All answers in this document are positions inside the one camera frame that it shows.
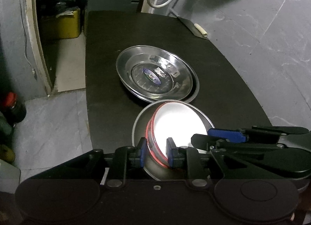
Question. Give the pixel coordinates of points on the green bottle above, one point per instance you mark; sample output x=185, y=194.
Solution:
x=5, y=127

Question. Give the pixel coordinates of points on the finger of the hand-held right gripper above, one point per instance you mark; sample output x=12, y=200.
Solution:
x=226, y=135
x=204, y=142

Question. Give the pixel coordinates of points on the beige door frame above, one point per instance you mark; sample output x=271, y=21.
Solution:
x=36, y=33

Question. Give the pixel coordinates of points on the steel bowl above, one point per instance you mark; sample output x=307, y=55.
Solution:
x=139, y=127

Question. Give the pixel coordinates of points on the plain steel plate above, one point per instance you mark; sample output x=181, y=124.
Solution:
x=194, y=91

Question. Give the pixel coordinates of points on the dark bottle with red cap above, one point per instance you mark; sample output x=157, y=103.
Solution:
x=14, y=110

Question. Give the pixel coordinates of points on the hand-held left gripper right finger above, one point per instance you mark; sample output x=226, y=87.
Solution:
x=171, y=153

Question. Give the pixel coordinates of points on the bottle with yellow cap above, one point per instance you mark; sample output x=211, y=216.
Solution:
x=6, y=153

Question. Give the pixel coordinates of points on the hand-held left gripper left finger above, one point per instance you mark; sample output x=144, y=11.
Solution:
x=142, y=154

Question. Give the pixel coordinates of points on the steel plate with blue label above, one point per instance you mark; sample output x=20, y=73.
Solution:
x=136, y=62

